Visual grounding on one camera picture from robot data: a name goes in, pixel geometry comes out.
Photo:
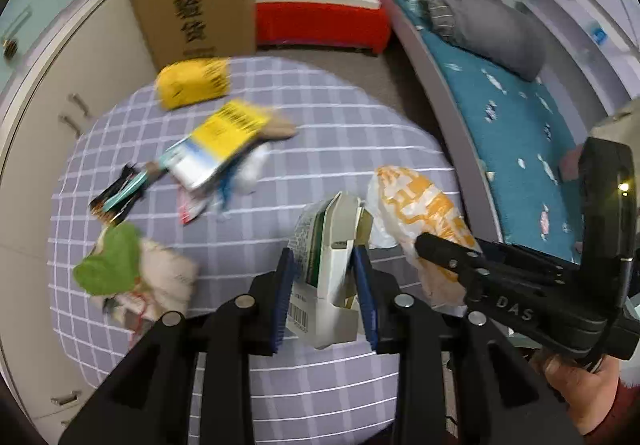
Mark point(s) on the orange white plastic bag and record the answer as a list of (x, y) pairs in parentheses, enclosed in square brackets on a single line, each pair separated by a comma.
[(420, 205)]

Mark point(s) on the grey pillow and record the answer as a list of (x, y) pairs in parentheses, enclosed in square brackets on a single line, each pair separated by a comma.
[(475, 15)]

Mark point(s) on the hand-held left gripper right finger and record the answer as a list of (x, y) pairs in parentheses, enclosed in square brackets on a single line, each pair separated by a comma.
[(362, 295)]

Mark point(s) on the yellow paper bag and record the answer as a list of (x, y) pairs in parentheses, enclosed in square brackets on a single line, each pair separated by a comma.
[(190, 82)]

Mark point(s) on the teal wrapper with brown twine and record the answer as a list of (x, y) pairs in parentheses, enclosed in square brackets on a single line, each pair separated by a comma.
[(127, 187)]

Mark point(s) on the person's right forearm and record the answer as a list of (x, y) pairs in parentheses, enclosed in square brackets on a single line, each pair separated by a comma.
[(624, 417)]

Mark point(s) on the person's right hand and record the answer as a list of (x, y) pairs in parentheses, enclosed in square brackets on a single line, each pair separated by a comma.
[(580, 390)]

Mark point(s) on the red storage box white lid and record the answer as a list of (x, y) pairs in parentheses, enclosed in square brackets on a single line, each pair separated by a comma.
[(320, 25)]

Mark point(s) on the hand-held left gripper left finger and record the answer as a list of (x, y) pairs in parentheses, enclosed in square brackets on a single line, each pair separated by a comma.
[(282, 295)]

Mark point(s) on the grey checked tablecloth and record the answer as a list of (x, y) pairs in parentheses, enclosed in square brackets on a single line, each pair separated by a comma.
[(325, 150)]

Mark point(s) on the beige cabinet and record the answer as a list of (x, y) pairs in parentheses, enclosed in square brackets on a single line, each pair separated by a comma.
[(50, 125)]

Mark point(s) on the green leaf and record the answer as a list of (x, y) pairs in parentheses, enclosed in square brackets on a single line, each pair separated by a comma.
[(110, 265)]

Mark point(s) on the small red white wrapper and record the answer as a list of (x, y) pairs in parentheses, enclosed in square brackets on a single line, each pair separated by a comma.
[(192, 210)]

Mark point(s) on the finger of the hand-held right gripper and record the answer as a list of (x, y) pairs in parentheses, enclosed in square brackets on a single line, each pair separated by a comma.
[(445, 255), (530, 257)]

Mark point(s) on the white green drink carton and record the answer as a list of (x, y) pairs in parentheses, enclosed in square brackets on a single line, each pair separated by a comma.
[(330, 275)]

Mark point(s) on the yellow blue boxed item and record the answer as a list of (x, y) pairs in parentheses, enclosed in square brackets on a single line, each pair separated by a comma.
[(225, 130)]

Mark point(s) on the dark snack wrapper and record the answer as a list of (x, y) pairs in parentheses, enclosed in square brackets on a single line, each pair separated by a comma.
[(107, 207)]

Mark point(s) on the white printed paper bag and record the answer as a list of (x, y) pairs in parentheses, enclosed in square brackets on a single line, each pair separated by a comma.
[(165, 270)]

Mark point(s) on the blue sticker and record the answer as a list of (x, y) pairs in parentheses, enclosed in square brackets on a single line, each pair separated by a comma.
[(598, 34)]

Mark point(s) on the bed with teal sheet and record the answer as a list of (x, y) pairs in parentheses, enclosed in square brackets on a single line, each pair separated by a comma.
[(500, 125)]

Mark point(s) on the brown paper piece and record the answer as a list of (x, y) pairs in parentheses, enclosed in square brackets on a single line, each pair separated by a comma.
[(280, 125)]

